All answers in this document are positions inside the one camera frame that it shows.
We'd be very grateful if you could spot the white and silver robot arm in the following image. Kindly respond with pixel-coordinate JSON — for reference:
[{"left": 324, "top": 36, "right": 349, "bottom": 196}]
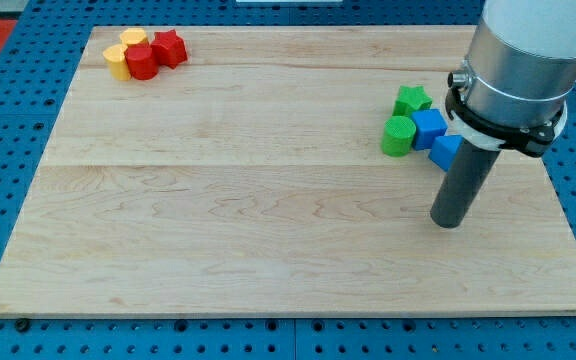
[{"left": 445, "top": 0, "right": 576, "bottom": 157}]

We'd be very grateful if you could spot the green star block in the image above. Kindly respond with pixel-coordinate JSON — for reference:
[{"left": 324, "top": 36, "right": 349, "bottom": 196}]
[{"left": 392, "top": 85, "right": 433, "bottom": 117}]

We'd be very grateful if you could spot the red star block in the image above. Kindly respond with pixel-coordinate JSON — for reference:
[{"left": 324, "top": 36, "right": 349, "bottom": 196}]
[{"left": 151, "top": 29, "right": 188, "bottom": 69}]

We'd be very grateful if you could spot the light wooden board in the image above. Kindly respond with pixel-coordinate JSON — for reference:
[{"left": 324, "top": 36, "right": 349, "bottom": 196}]
[{"left": 0, "top": 26, "right": 576, "bottom": 319}]

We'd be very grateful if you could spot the green cylinder block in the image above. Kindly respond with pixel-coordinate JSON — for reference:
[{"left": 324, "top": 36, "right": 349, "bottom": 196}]
[{"left": 381, "top": 116, "right": 417, "bottom": 157}]

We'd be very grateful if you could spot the blue cube block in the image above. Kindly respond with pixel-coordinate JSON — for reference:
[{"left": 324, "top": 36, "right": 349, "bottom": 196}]
[{"left": 412, "top": 109, "right": 448, "bottom": 151}]

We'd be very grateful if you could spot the blue block behind tool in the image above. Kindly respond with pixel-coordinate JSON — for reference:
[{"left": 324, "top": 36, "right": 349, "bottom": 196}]
[{"left": 428, "top": 135, "right": 463, "bottom": 172}]

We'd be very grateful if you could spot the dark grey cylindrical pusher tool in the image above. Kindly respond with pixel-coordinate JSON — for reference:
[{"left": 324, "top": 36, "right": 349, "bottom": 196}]
[{"left": 430, "top": 140, "right": 500, "bottom": 229}]

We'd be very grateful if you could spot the red cylinder block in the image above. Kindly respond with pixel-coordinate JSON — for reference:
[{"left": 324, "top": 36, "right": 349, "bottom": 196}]
[{"left": 124, "top": 44, "right": 159, "bottom": 80}]

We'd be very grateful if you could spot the yellow block rear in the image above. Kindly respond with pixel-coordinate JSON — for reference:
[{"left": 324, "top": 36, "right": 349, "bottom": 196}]
[{"left": 119, "top": 27, "right": 149, "bottom": 47}]

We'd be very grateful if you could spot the yellow block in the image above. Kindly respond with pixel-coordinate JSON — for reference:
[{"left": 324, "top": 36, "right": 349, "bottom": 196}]
[
  {"left": 119, "top": 27, "right": 149, "bottom": 47},
  {"left": 102, "top": 44, "right": 131, "bottom": 81}
]

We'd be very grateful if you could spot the yellow block front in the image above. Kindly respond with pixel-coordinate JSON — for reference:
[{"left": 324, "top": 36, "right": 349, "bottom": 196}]
[{"left": 102, "top": 44, "right": 131, "bottom": 81}]

